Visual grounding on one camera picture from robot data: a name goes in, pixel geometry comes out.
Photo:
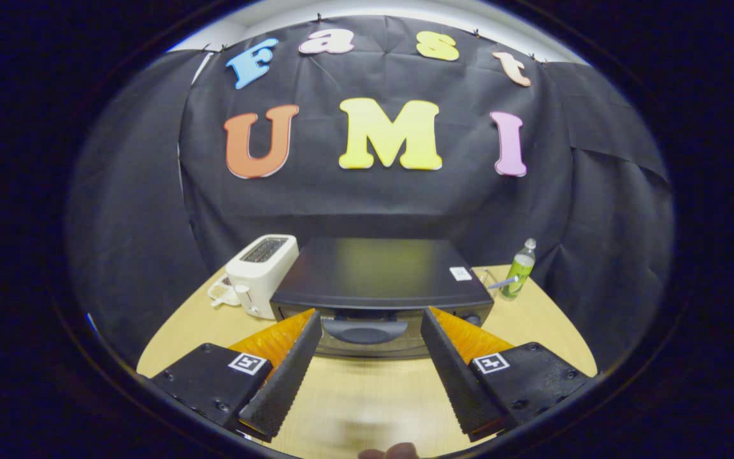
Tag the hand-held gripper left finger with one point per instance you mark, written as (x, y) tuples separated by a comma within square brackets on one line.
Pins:
[(284, 389)]

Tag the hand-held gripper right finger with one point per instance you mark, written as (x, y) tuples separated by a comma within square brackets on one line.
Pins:
[(459, 389)]

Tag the black toaster oven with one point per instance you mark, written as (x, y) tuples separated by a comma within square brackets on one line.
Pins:
[(373, 268)]

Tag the white toaster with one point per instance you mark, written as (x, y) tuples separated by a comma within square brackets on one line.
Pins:
[(255, 274)]

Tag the blue white striped stick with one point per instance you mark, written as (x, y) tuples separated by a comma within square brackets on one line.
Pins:
[(502, 283)]

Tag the small white dish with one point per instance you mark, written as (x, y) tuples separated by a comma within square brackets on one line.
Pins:
[(220, 292)]

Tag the green drink bottle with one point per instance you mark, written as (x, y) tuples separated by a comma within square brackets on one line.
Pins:
[(520, 271)]

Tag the black backdrop cloth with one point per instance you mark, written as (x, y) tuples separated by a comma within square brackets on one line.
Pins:
[(373, 204)]

